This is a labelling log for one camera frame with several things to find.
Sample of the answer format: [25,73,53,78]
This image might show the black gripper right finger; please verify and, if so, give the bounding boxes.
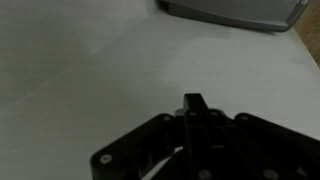
[195,93,320,180]

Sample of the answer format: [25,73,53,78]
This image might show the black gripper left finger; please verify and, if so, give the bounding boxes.
[89,93,201,180]

